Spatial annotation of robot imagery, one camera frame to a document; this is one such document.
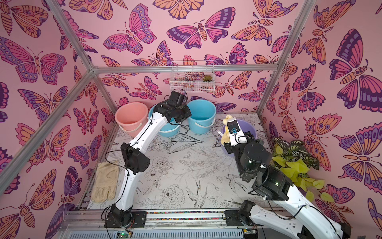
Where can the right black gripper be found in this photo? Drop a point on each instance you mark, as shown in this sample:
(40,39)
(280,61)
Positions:
(228,145)

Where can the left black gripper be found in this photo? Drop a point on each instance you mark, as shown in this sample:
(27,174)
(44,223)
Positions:
(188,112)

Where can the blue bucket white handle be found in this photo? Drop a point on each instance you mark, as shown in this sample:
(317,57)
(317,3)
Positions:
(170,129)

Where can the purple plastic bucket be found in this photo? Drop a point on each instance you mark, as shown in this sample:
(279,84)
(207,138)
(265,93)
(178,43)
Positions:
(246,127)

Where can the yellow microfiber cloth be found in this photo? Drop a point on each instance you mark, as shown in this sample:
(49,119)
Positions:
(225,137)

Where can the pink plastic bucket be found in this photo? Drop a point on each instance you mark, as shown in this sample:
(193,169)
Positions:
(132,117)

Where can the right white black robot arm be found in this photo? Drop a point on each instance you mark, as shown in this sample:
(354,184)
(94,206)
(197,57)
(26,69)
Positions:
(305,220)

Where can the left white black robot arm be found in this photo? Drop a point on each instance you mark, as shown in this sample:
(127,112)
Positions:
(135,160)

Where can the beige worn cloth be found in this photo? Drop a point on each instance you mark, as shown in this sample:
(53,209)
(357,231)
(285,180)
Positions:
(105,185)

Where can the green leafy potted plant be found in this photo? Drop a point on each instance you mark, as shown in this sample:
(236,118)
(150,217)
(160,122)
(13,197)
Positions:
(295,161)

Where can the small green succulent plant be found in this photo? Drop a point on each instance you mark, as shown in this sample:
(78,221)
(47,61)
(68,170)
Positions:
(207,78)

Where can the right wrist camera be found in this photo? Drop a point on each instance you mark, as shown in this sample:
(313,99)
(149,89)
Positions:
(237,131)

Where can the white wire wall basket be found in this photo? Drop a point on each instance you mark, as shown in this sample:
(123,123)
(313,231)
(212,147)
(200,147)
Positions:
(188,75)

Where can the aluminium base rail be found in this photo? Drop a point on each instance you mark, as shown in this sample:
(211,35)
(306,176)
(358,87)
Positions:
(180,224)

